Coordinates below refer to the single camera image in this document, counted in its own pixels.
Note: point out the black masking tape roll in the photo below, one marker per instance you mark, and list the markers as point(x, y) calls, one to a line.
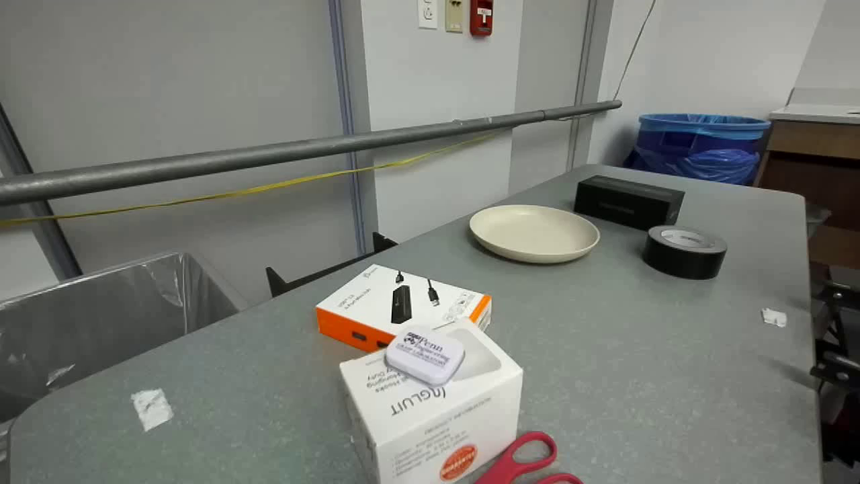
point(682, 250)

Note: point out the white round plate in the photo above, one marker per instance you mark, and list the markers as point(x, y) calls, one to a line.
point(535, 232)

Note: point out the small white tape patch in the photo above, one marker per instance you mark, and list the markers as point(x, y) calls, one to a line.
point(775, 317)

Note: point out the orange and white flat box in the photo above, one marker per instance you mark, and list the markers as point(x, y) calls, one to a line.
point(369, 301)

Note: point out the small white tin case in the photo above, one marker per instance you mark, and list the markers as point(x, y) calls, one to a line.
point(426, 353)

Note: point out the white cube box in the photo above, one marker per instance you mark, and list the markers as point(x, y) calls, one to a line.
point(431, 418)

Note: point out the black rectangular box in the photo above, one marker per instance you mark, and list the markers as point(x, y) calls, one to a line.
point(626, 199)

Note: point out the red fire alarm pull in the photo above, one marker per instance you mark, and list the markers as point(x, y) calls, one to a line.
point(481, 13)

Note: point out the blue lined trash bin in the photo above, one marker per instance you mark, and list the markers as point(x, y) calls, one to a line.
point(696, 145)

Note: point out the small white paper scrap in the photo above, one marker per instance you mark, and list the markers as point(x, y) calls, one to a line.
point(150, 406)

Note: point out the grey lined trash bin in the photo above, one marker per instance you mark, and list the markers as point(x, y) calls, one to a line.
point(90, 320)

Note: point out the wooden cabinet with white top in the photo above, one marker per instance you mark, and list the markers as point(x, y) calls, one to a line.
point(813, 151)

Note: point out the black equipment stand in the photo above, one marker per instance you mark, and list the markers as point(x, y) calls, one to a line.
point(836, 359)

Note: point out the grey metal rail pipe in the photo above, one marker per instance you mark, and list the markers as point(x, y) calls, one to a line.
point(268, 153)

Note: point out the beige wall plate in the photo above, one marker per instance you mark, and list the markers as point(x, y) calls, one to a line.
point(455, 13)

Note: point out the white wall switch plate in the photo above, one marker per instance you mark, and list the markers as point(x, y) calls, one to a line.
point(428, 12)

